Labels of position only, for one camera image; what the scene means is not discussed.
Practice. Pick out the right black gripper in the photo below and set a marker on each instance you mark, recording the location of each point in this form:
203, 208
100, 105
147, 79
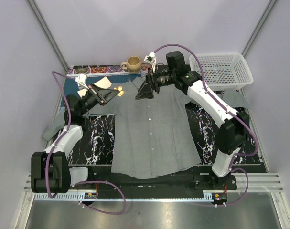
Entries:
144, 92

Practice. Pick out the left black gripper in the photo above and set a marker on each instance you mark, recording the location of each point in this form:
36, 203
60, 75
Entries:
103, 99

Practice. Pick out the grey button shirt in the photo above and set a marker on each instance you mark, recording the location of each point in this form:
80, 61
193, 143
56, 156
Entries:
152, 136

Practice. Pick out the orange brooch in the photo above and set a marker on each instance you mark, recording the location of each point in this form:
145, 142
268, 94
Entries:
120, 91

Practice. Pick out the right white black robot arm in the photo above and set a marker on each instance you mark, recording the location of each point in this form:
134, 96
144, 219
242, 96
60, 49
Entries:
232, 125

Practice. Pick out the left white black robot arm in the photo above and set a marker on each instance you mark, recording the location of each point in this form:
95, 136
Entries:
50, 172

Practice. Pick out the beige square plate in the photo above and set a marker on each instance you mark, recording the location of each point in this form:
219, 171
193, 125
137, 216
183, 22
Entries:
104, 83

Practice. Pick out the small clear glass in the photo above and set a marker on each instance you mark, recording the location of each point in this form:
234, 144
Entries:
144, 69

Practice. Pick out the blue patterned placemat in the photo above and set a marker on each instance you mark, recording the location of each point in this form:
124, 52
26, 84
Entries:
70, 90

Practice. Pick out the tan ceramic mug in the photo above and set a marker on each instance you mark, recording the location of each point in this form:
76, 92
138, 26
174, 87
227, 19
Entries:
132, 65

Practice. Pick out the black marble pattern mat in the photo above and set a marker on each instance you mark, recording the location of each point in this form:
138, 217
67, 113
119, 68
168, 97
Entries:
96, 146

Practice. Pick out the white plastic mesh basket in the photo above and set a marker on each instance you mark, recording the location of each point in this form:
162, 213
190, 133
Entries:
223, 70

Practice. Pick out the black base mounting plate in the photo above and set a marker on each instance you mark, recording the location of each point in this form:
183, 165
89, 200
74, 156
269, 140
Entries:
188, 184

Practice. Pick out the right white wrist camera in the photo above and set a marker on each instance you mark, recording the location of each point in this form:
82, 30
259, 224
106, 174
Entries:
151, 59

